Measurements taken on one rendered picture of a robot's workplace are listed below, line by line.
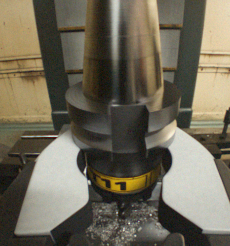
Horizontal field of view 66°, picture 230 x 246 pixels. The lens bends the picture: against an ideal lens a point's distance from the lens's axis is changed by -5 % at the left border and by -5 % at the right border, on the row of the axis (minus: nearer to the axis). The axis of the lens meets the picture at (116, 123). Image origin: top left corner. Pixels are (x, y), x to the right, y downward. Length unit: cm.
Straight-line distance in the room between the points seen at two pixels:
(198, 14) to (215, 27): 44
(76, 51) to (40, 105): 69
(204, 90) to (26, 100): 122
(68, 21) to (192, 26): 49
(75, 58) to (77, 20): 15
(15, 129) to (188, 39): 126
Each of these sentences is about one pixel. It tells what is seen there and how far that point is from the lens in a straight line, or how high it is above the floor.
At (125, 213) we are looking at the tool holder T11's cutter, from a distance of 17.
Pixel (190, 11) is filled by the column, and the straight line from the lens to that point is 86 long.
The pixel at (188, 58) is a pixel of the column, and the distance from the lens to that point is 87.
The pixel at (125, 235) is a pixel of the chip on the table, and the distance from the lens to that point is 40.
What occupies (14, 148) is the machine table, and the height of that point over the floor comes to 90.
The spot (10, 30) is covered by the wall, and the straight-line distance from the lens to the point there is 134.
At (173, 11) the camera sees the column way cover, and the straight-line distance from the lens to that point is 79.
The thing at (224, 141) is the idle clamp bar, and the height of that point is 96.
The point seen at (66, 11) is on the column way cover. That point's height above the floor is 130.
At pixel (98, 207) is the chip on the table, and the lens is 44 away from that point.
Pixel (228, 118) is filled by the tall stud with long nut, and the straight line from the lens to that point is 63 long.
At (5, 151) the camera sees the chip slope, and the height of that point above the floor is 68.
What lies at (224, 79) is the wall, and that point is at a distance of 140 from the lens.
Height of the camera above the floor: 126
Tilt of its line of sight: 29 degrees down
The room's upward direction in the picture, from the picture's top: 2 degrees counter-clockwise
